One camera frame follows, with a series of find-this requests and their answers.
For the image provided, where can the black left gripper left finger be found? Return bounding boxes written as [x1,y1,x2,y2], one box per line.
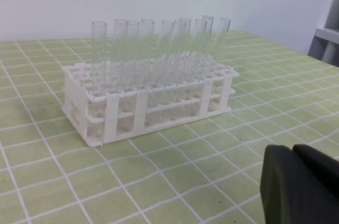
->
[260,145,338,223]

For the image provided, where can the clear test tube far left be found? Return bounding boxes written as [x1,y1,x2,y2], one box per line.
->
[92,21,107,96]

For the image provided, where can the white plastic test tube rack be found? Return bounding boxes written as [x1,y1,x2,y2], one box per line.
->
[62,53,238,147]

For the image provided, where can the green checkered tablecloth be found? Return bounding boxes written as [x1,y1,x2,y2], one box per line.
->
[1,31,338,223]

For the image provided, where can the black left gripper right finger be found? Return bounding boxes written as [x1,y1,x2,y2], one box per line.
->
[292,144,338,182]

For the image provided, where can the clear test tube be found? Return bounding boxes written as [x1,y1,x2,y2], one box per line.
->
[158,20,174,85]
[128,20,139,89]
[212,17,231,58]
[202,15,213,53]
[113,19,128,92]
[190,19,207,78]
[169,19,186,84]
[180,17,191,55]
[92,21,107,96]
[140,19,154,86]

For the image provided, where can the clear test tube far right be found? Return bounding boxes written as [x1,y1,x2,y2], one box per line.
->
[212,17,231,58]

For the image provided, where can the grey shelf in background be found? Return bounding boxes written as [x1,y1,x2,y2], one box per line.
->
[307,0,338,67]

